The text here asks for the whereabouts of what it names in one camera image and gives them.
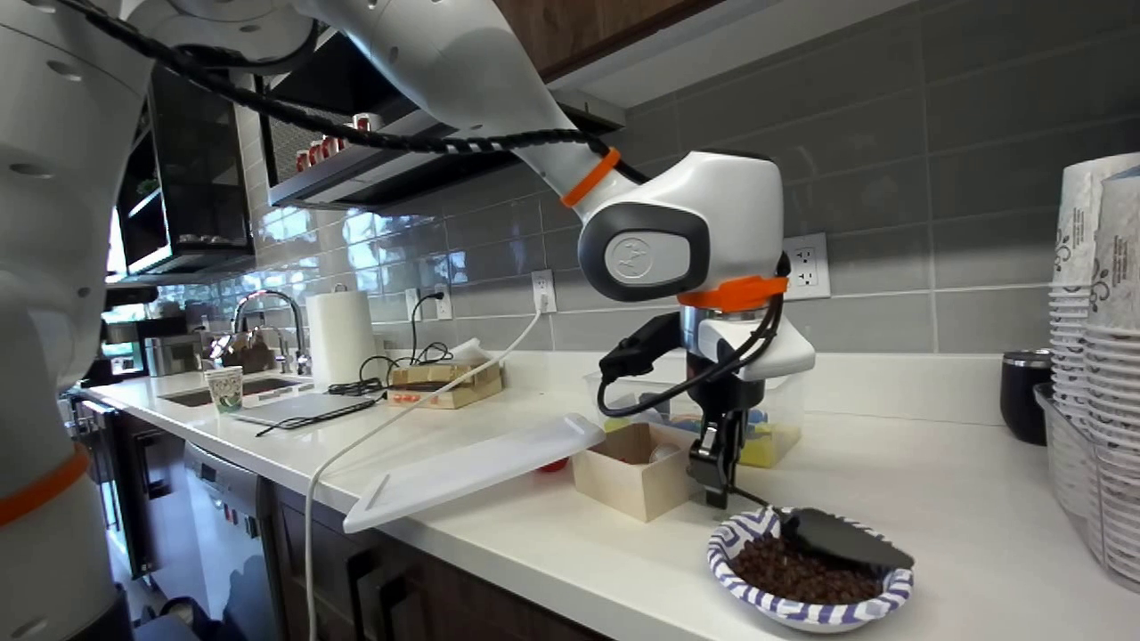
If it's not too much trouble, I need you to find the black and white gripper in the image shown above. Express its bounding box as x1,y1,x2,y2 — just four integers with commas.
684,312,815,507

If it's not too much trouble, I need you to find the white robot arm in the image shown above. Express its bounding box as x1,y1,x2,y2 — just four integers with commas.
0,0,815,641

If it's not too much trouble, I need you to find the blue patterned paper bowl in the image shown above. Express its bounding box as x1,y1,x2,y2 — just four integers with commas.
705,507,915,633

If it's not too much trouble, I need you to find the clear plastic container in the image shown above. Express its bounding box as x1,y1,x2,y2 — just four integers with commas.
605,373,802,471

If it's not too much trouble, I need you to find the small wooden box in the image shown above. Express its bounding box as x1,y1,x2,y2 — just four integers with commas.
573,423,691,524

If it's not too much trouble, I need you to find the white plastic tray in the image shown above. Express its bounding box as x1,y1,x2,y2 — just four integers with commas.
343,417,602,535

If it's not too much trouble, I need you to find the stack of wooden boxes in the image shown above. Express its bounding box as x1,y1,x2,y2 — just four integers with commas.
384,338,505,410

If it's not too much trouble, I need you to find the black mug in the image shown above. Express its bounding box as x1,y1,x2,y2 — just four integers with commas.
1001,350,1052,446

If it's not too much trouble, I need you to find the paper towel roll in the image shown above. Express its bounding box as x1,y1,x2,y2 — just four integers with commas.
307,294,375,385

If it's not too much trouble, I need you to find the sink faucet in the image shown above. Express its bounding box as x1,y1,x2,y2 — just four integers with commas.
236,289,311,373

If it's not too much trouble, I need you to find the dark tablet on counter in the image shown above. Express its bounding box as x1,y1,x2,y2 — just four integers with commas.
238,393,375,436

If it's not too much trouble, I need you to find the small paper cup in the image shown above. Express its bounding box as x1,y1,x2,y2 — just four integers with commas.
207,367,241,412

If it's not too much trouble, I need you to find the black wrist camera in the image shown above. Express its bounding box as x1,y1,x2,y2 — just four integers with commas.
599,313,679,380

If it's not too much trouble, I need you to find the white power cable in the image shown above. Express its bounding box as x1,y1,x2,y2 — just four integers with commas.
299,298,548,641

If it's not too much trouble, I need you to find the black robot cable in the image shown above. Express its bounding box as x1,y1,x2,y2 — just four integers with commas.
55,0,790,421

